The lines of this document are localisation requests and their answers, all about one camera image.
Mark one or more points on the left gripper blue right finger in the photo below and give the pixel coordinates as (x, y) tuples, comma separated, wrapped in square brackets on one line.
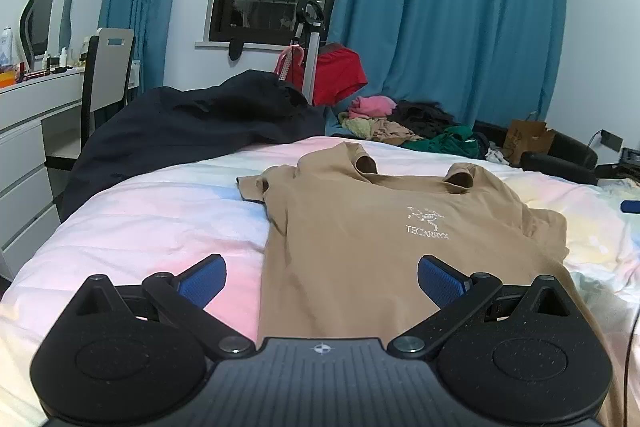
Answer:
[(460, 298)]

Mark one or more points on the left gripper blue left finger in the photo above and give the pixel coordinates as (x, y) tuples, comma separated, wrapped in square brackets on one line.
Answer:
[(181, 300)]

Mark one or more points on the tan t-shirt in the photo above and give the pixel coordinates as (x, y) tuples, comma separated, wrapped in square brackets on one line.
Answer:
[(345, 241)]

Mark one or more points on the black clothes pile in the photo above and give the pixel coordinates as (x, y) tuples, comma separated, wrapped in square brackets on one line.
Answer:
[(426, 119)]

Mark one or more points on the pink clothes hanger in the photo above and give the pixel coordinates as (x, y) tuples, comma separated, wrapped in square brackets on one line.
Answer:
[(290, 58)]

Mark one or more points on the black armchair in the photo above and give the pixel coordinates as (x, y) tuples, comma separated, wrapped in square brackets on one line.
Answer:
[(566, 158)]

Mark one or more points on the pastel bed sheet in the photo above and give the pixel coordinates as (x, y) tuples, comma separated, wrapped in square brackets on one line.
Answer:
[(170, 219)]

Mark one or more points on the brown paper bag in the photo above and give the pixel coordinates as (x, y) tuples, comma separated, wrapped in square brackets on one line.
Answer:
[(526, 135)]

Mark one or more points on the green garment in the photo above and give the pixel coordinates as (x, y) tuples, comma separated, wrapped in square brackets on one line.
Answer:
[(455, 140)]

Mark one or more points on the beige garment in pile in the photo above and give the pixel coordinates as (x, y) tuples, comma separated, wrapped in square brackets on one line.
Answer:
[(390, 132)]

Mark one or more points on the yellow-green garment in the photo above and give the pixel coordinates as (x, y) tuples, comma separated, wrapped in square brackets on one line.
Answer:
[(361, 127)]

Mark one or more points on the dark navy jacket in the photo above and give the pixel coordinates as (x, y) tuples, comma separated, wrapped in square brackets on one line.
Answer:
[(166, 127)]

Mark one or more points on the pink folded garment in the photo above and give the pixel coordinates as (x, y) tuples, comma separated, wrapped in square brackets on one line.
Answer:
[(378, 106)]

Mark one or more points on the white dresser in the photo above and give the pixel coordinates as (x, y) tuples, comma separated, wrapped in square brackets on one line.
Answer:
[(28, 214)]

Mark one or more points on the grey black chair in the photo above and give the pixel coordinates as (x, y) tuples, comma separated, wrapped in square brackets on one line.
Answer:
[(104, 88)]

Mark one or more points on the red shirt on stand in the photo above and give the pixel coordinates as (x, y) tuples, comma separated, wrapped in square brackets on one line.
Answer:
[(339, 75)]

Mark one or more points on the right blue curtain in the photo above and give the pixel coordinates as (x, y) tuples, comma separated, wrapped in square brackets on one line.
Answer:
[(481, 60)]

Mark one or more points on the silver garment steamer stand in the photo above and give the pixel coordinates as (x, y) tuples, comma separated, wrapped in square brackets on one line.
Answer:
[(309, 24)]

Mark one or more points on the wavy vanity mirror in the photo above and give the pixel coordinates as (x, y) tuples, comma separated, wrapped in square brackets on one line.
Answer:
[(45, 27)]

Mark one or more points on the white spray bottle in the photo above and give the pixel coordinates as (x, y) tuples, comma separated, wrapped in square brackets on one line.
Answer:
[(6, 49)]

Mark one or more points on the black wall socket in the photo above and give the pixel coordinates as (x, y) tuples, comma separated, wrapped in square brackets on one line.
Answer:
[(611, 140)]

